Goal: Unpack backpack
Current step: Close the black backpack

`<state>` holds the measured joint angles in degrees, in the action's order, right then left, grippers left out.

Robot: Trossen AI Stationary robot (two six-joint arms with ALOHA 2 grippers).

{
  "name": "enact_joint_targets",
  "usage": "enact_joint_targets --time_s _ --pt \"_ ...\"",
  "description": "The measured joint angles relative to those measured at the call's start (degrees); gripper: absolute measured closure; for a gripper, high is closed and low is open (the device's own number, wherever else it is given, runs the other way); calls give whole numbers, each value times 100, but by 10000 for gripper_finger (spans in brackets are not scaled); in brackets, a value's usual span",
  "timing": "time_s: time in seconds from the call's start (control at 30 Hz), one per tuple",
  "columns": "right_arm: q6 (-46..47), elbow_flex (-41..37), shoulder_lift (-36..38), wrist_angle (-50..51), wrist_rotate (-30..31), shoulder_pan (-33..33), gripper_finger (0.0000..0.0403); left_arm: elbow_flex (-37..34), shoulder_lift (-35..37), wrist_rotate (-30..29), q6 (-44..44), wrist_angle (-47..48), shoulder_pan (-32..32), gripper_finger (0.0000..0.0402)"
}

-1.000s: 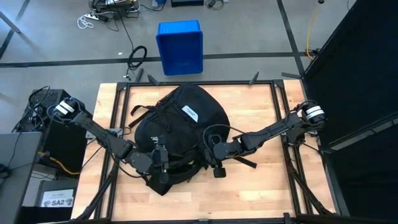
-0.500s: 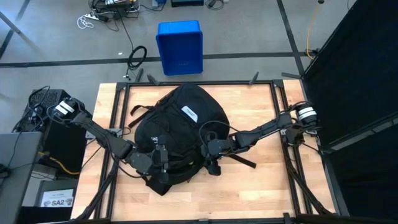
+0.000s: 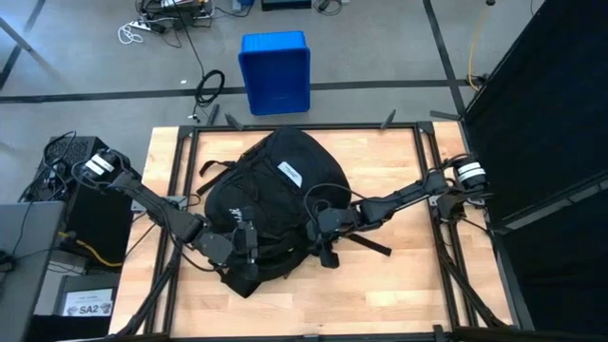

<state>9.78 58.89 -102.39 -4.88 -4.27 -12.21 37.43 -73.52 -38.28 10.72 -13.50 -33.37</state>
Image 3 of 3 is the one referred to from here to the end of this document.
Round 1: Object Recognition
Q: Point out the black equipment case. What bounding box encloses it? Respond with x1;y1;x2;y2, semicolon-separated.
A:
28;273;120;342

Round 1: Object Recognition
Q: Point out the grey metal table leg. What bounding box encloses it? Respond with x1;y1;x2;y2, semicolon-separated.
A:
0;16;34;52

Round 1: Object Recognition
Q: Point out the black backpack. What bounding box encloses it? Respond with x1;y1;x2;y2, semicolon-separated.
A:
197;125;393;299

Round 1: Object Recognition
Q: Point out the yellow floor cable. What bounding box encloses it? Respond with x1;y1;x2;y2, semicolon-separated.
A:
466;4;491;93

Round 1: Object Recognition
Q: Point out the black metal table frame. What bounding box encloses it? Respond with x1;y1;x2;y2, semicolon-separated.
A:
113;104;519;342

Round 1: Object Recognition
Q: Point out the black power strip with cables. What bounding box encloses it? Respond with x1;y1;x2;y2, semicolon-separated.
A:
136;0;216;30

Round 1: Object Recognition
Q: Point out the black partition panel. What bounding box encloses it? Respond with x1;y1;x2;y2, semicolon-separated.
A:
463;0;608;333

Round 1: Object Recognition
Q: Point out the white cable bundle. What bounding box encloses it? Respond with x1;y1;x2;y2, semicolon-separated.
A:
117;21;154;46

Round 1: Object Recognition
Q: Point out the white SA2 label sign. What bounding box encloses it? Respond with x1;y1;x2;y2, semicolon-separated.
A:
62;288;115;318

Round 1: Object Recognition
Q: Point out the grey desk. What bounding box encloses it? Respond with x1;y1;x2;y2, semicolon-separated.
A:
0;201;66;342

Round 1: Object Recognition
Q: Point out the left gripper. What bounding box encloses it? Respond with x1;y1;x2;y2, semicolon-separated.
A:
193;218;261;282

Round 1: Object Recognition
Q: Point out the yellow cable by tower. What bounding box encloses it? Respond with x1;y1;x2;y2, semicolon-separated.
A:
59;231;124;269

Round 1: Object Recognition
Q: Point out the black flat device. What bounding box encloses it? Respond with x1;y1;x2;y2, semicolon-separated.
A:
260;0;313;12

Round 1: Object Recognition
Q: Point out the coiled black cable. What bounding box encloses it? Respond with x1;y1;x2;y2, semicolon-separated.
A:
191;69;226;121

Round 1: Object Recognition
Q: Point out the black computer tower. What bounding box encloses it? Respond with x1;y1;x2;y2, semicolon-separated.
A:
35;136;135;261

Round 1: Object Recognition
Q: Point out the black cable bundle on tower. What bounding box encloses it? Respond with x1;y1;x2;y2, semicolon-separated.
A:
18;130;80;205

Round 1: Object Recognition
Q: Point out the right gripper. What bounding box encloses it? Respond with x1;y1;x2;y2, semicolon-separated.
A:
306;199;360;270

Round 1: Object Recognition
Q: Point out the blue plastic bin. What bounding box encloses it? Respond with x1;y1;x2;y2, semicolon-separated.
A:
237;30;312;117

